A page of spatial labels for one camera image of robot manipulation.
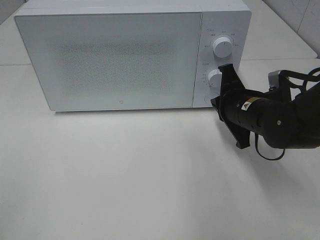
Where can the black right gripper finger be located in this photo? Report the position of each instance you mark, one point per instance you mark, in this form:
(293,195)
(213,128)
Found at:
(230,81)
(241,135)

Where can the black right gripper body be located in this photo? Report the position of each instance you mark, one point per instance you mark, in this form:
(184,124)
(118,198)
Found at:
(242,111)

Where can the white round knob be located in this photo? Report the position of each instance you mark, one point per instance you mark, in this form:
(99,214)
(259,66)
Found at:
(214,78)
(222,46)

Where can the white round door button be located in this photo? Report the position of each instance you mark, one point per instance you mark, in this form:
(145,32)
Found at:
(208,97)

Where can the white microwave door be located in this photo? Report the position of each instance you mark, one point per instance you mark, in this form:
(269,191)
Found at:
(113,62)

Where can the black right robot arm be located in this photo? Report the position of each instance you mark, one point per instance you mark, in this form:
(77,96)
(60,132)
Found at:
(287,116)

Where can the white microwave oven body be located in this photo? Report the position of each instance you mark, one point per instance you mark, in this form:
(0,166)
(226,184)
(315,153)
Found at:
(218,17)

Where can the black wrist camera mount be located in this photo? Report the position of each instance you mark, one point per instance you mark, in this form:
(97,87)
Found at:
(276,80)

